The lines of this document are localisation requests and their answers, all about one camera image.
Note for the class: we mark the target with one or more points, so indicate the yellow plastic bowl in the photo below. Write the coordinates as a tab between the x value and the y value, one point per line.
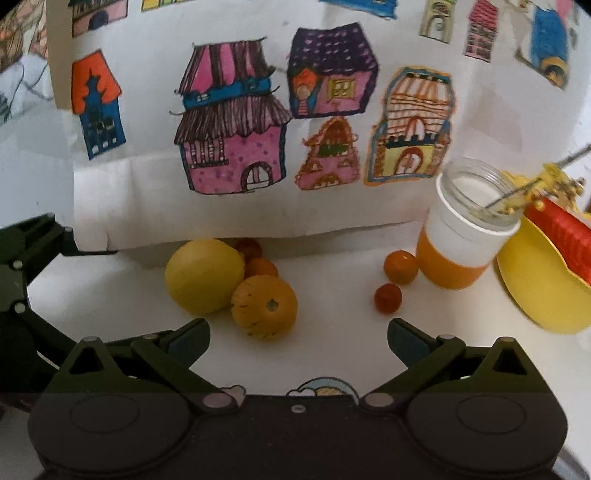
531	286

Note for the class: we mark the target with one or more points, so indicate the orange round fruit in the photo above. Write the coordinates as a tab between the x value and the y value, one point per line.
265	309

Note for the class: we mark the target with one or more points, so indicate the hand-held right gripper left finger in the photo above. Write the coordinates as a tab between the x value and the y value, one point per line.
185	340

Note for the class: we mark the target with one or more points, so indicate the yellow flower twig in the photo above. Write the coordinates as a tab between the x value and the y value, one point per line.
549	177

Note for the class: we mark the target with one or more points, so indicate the small red tomato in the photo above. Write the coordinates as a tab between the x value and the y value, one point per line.
387	298

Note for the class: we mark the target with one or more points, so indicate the glass jar with orange sleeve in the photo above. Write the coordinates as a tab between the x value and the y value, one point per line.
455	249

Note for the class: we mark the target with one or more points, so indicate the red ribbon spool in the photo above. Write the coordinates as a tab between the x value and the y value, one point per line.
565	235

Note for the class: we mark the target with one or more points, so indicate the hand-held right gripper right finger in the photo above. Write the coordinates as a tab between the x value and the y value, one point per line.
406	340

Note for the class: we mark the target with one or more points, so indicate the coloured room drawing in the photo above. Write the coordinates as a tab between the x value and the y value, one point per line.
23	46

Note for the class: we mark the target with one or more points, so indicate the pink cloud sticker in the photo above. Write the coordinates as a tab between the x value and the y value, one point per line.
234	393

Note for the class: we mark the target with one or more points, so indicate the orange cherry tomato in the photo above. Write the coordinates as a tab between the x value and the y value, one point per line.
400	266

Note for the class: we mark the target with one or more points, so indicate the small red-orange tomato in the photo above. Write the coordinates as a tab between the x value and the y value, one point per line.
250	247

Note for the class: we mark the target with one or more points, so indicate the small orange tomato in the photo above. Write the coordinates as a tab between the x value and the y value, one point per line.
262	267

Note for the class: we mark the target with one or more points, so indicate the rainbow cloud sticker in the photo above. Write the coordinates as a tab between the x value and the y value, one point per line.
321	388

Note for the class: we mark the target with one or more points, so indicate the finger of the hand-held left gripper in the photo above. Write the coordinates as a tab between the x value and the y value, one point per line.
27	350
44	240

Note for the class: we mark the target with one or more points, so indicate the coloured houses drawing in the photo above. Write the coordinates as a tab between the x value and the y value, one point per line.
323	207

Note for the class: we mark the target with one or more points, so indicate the yellow lemon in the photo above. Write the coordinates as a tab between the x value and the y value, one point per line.
203	277

